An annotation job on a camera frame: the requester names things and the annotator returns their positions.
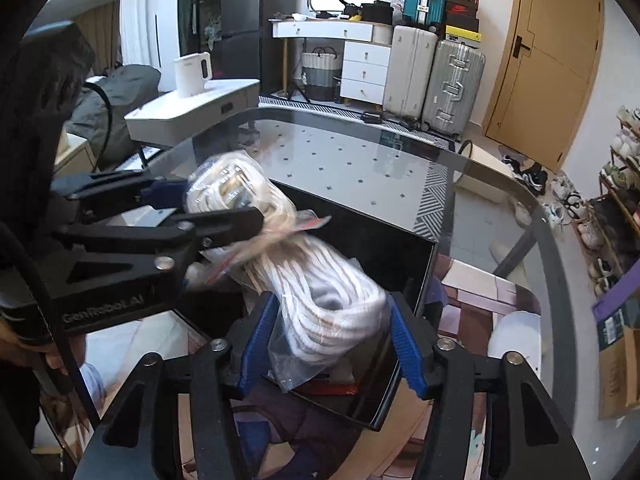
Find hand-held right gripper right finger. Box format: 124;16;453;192
387;292;588;480

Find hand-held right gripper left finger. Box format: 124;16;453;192
75;290;281;480

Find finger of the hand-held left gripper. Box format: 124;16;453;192
52;172;201;212
45;207;266;301

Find white rope bundle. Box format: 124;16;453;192
240;235;391;393
185;152;333;281

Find black cardboard box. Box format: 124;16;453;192
170;180;438;433

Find person's left hand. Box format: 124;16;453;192
0;320;71;378

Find printed desk mat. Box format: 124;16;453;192
40;255;546;480

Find grey coffee table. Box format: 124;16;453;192
124;80;261;151

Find beige cabinet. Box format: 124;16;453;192
52;132;98;176

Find dark grey bag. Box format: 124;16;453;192
67;64;163;161

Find white round disc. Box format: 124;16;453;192
487;310;542;376

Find white electric kettle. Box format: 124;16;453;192
173;52;212;98

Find black tripod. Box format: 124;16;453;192
280;72;312;106

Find white standing air conditioner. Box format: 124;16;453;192
120;0;162;92

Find white and grey basket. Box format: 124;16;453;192
300;46;341;102

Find dark glass cabinet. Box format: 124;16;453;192
177;0;226;56

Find dark grey fridge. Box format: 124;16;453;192
220;0;303;96

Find brown cardboard box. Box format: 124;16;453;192
595;310;640;421

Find group of shoes on floor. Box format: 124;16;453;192
497;142;586;231

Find white vanity desk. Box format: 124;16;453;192
270;17;393;101

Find white drawer cabinet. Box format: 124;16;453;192
340;40;392;106

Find rows of shoes on rack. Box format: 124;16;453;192
577;107;640;296

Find wooden shoe rack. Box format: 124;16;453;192
582;107;640;301

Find silver suitcase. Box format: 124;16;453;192
422;40;487;136

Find white suitcase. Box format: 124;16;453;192
382;25;438;121

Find black bag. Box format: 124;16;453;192
359;2;395;26

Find wooden door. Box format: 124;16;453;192
482;0;606;173

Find stack of shoe boxes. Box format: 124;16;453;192
444;0;483;43

